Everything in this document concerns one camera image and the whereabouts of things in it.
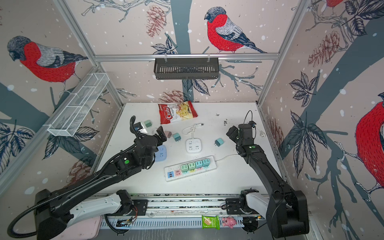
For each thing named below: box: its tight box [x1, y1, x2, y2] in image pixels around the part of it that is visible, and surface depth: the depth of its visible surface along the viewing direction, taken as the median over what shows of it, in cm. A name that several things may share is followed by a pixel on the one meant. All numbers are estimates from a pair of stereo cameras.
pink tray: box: [59, 215, 103, 240], surface depth 66 cm
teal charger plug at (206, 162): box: [202, 158, 210, 167], surface depth 84 cm
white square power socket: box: [185, 138, 202, 153], surface depth 96 cm
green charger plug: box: [181, 164, 189, 173], surface depth 82 cm
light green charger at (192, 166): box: [188, 162, 196, 171], surface depth 83 cm
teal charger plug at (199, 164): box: [195, 160, 203, 169], surface depth 83 cm
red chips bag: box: [158, 100, 198, 125], surface depth 112 cm
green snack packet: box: [201, 215, 221, 230], surface depth 70 cm
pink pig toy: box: [221, 216, 237, 229], surface depth 70 cm
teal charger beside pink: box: [173, 132, 182, 142], surface depth 100 cm
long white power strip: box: [164, 155, 217, 182], surface depth 85 cm
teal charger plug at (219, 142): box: [214, 137, 224, 147], surface depth 99 cm
